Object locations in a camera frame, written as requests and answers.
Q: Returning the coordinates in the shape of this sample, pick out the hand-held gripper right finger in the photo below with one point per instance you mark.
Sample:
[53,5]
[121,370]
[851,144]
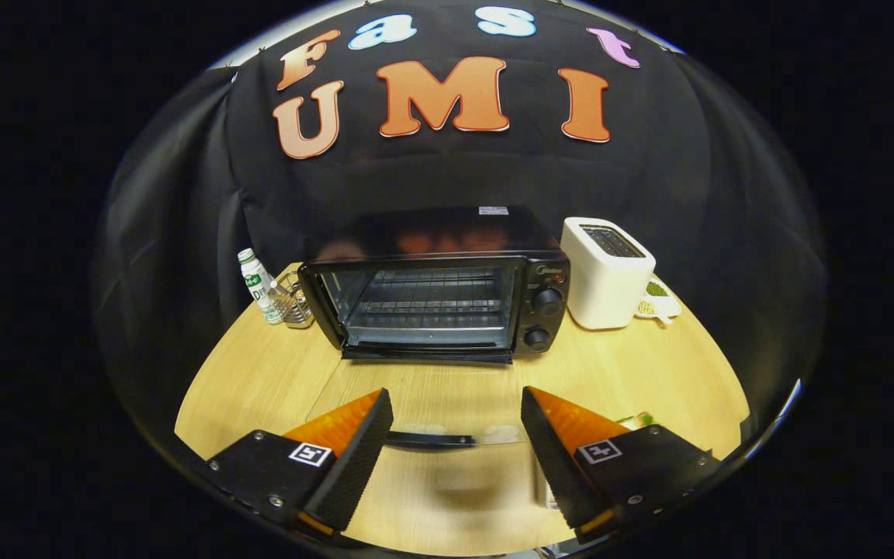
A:
[552,458]

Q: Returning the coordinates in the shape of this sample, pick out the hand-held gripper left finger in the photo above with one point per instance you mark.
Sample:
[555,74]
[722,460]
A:
[354,466]

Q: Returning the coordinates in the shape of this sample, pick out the lettuce toast sandwich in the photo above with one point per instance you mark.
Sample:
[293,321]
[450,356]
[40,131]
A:
[643,420]

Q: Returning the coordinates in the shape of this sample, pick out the white bread toaster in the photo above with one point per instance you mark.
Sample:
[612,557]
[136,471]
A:
[606,291]

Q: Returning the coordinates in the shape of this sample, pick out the white dish with beans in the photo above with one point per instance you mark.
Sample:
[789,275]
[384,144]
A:
[660,303]

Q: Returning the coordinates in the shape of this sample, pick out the white plastic bottle green label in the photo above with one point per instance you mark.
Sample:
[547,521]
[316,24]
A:
[259,287]

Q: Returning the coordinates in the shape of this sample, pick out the black toaster oven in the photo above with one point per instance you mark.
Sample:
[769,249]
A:
[540,256]

